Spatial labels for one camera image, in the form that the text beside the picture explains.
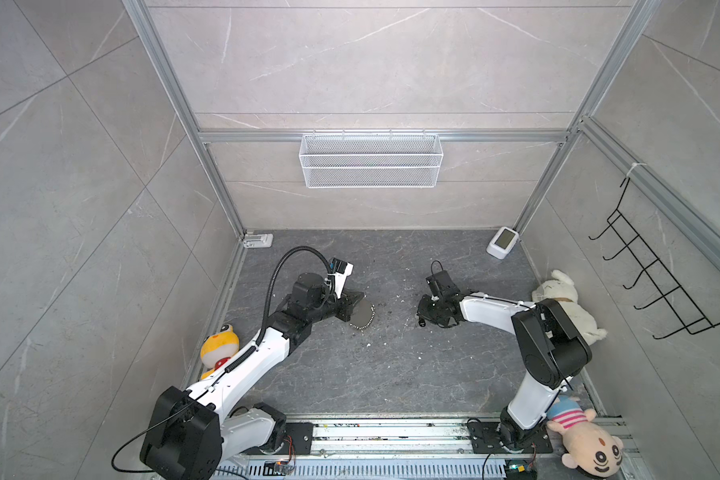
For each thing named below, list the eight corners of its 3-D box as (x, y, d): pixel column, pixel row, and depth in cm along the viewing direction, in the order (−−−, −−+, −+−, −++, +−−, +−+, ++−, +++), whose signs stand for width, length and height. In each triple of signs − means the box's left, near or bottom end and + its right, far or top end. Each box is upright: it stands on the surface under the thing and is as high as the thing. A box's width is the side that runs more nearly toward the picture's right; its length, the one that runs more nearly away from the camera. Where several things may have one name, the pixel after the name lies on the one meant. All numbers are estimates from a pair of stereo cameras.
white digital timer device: (484, 250, 114) (486, 245, 112) (499, 229, 122) (501, 224, 119) (504, 260, 111) (507, 255, 109) (518, 237, 119) (521, 232, 116)
